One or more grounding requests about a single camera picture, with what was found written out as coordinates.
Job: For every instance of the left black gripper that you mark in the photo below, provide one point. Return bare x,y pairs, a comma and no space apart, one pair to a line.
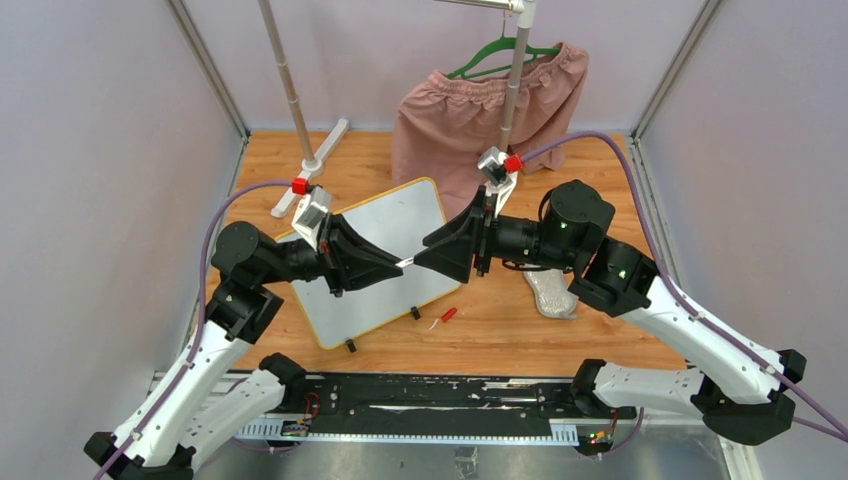
359,263

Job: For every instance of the grey whiteboard eraser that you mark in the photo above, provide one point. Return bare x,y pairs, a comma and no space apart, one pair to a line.
551,295

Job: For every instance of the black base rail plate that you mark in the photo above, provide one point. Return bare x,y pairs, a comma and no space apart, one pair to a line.
441,410

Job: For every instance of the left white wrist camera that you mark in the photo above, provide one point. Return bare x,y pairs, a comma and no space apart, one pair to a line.
310,214

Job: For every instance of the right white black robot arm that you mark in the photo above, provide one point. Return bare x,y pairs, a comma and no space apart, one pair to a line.
736,387

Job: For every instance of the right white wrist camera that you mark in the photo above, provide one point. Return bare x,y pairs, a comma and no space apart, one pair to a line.
501,171

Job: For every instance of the yellow framed whiteboard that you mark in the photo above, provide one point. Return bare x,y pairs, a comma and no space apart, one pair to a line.
395,221

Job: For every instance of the pink shorts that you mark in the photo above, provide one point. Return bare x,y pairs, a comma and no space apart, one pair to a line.
444,125

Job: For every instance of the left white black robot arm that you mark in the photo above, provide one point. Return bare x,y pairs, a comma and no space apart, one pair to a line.
173,432

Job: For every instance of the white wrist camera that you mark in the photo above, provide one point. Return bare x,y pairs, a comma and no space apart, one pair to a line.
310,214
501,171

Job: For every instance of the red marker cap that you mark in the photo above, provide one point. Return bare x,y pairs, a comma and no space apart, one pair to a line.
448,314

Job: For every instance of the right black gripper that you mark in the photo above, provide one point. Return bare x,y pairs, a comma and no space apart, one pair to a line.
452,246

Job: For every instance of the green clothes hanger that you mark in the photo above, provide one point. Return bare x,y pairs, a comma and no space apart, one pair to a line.
503,54

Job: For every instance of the white clothes rack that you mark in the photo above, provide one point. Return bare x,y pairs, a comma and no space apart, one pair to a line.
314,159

